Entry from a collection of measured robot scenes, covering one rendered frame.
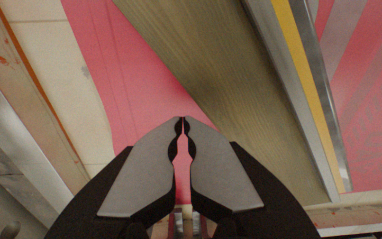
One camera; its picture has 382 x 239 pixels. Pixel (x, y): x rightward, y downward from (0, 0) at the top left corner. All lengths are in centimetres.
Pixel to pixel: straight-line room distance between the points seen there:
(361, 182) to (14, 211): 53
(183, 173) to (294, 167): 14
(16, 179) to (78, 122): 235
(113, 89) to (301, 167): 22
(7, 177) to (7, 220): 230
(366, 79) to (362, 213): 31
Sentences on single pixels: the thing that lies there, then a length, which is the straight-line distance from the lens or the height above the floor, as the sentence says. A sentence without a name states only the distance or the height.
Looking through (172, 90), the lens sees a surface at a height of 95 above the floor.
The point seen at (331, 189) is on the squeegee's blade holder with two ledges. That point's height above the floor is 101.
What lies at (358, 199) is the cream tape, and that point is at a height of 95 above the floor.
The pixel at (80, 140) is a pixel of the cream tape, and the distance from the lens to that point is 23.
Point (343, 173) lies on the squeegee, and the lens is 27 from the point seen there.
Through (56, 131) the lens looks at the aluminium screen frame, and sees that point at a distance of 22.
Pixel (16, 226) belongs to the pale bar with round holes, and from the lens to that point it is 31.
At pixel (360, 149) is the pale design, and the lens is 34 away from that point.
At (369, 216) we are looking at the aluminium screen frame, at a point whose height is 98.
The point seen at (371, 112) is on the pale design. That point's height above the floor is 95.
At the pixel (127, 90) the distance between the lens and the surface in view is 17.
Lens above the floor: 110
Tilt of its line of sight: 59 degrees down
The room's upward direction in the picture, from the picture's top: 174 degrees clockwise
